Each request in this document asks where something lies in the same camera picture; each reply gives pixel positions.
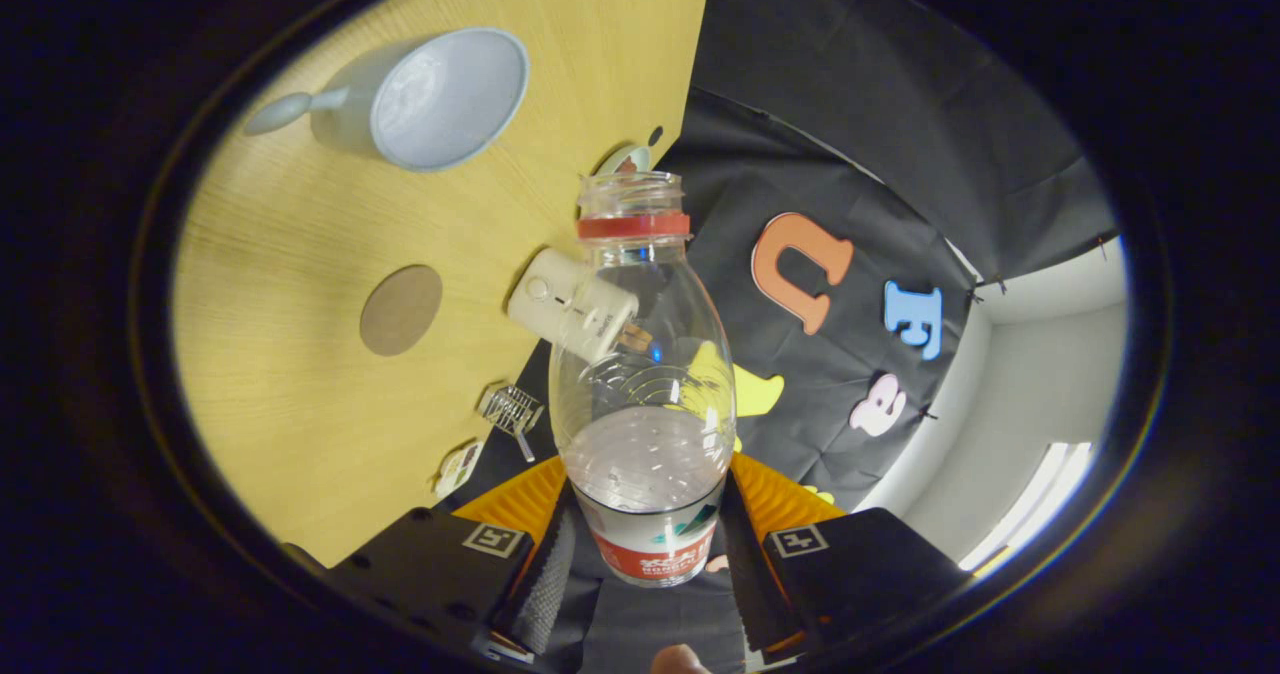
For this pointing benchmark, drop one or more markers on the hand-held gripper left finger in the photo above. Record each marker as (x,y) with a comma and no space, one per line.
(545,584)

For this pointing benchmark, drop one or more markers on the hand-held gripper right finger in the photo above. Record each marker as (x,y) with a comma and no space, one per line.
(752,579)

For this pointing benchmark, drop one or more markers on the clear plastic juice bottle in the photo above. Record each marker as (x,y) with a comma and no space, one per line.
(645,454)

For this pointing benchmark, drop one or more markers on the round brown coaster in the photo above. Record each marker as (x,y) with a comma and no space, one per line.
(400,310)

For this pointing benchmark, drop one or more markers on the pale grey cup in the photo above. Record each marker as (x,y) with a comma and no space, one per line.
(440,104)

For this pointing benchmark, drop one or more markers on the white divided condiment tray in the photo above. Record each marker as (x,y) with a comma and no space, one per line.
(458,469)

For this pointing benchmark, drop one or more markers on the bread slice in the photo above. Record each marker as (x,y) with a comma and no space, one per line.
(636,337)

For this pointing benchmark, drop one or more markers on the white toaster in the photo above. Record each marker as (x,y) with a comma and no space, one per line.
(560,304)

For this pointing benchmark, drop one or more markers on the large ceiling light panel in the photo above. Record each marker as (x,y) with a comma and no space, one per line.
(1030,504)

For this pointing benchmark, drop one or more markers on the wooden table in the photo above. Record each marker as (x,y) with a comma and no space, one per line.
(300,404)

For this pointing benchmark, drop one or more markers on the pale green plate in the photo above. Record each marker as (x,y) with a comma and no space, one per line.
(612,159)

